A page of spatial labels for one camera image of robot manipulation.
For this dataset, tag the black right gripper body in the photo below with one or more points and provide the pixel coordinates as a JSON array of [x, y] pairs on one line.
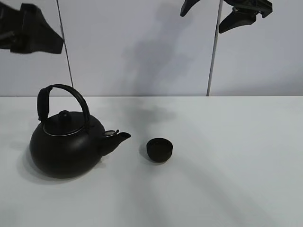
[[264, 7]]

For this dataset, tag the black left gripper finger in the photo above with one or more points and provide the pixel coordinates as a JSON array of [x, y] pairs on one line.
[[33, 33]]

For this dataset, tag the black round teapot kettle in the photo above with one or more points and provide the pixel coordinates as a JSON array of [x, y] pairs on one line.
[[70, 143]]

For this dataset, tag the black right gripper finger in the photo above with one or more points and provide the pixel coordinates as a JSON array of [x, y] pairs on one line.
[[187, 5], [236, 19]]

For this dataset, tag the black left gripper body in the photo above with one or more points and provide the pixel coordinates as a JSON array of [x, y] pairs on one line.
[[10, 27]]

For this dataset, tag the small black teacup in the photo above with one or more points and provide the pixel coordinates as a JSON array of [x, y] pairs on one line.
[[159, 150]]

